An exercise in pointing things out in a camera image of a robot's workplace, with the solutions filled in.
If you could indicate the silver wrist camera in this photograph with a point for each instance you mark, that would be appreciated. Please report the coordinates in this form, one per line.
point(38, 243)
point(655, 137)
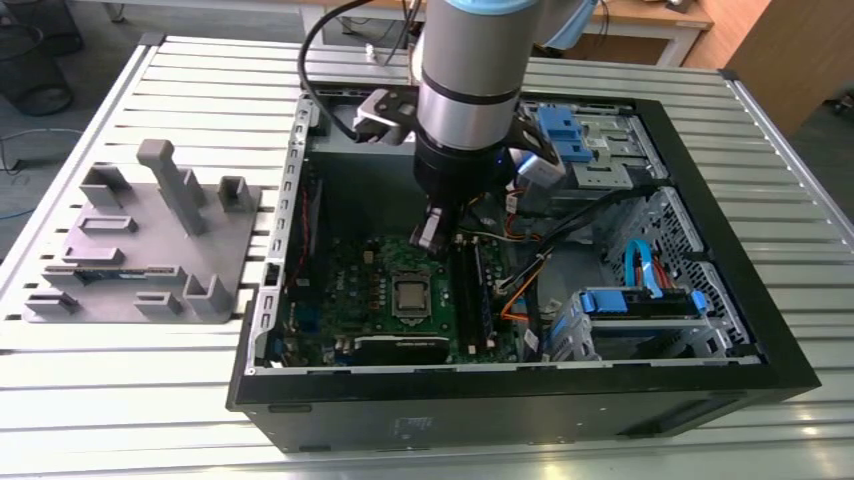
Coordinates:
point(541, 170)

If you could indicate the black PC case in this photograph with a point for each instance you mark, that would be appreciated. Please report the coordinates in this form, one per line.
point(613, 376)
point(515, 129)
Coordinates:
point(467, 420)

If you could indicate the grey box wrist camera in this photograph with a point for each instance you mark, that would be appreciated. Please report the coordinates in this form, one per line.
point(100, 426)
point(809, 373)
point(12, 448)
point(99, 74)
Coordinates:
point(381, 112)

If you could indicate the black graphics card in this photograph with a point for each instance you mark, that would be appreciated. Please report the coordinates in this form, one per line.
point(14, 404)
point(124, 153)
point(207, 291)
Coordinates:
point(401, 351)

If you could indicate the black empty RAM slot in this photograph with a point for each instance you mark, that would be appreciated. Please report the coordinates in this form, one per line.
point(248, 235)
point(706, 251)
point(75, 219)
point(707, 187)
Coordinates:
point(467, 295)
point(459, 295)

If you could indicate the CPU with silver top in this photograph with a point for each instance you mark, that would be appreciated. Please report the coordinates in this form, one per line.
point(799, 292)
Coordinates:
point(411, 296)

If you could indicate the dark RAM stick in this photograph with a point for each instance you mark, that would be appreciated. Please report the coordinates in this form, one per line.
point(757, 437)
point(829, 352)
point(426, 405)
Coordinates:
point(110, 274)

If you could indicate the wooden cabinet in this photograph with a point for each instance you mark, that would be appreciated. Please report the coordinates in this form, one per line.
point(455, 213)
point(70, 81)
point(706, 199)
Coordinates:
point(794, 60)

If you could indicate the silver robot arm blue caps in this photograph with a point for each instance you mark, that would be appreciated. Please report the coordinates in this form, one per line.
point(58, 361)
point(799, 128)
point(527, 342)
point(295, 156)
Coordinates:
point(467, 65)

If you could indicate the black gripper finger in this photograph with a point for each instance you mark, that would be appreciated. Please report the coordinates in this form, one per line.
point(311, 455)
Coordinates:
point(434, 242)

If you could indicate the wooden desk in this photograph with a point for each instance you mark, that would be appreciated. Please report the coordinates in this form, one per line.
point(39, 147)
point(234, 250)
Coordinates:
point(654, 15)

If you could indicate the blue plastic drive latch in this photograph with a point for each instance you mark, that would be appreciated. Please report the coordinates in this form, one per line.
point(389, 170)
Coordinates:
point(567, 135)

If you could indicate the metal disk bay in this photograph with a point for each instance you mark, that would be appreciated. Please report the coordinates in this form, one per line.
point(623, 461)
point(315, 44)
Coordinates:
point(667, 324)

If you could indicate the green motherboard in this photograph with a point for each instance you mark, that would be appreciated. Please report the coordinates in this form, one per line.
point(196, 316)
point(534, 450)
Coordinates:
point(360, 260)

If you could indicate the hard disk in blue carrier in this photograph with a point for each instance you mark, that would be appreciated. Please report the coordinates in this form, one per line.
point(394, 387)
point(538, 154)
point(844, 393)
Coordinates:
point(603, 303)

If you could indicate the metal drive cage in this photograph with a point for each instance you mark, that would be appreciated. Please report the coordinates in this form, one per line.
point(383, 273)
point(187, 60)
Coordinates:
point(601, 177)

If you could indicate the grey power supply unit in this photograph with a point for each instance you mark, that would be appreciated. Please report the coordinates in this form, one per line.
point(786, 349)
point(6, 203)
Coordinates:
point(374, 180)

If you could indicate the grey parts rack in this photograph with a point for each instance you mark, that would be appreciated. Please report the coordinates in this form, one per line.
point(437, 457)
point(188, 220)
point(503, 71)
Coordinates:
point(167, 250)

